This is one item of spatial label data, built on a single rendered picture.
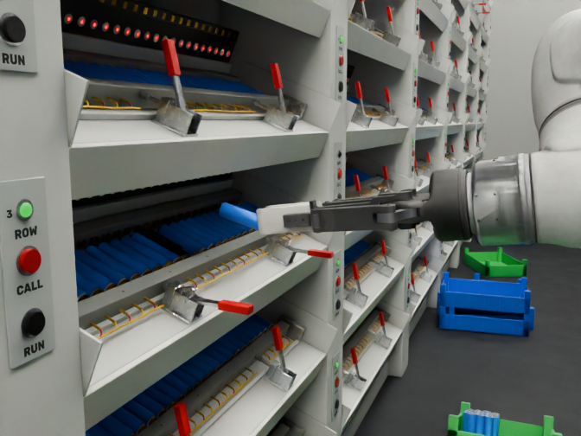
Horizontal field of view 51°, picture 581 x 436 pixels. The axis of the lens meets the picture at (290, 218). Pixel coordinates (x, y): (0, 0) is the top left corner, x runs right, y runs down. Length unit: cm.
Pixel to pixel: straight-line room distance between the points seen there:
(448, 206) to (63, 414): 39
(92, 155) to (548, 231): 41
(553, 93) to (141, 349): 48
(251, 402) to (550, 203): 49
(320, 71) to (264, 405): 52
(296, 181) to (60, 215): 62
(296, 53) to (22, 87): 65
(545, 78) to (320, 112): 41
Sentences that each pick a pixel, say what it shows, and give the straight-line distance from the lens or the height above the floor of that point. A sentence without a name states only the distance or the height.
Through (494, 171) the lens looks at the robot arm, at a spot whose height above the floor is 69.
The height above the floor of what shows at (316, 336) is 36.
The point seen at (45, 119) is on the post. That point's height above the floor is 73.
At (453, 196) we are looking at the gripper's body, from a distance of 61.
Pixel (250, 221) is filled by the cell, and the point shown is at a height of 62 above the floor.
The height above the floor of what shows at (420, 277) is 16.
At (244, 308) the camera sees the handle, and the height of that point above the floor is 55.
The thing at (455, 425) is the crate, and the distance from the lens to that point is 125.
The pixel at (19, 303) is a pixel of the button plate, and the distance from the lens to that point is 44.
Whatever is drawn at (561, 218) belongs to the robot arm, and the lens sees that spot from 60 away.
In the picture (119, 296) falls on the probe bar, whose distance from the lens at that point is 60.
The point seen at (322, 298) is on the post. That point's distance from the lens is 105.
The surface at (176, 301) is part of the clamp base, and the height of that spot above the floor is 55.
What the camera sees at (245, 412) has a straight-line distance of 86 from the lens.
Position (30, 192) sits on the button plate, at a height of 69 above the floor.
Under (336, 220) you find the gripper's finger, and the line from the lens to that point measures 63.
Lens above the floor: 73
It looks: 9 degrees down
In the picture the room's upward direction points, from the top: straight up
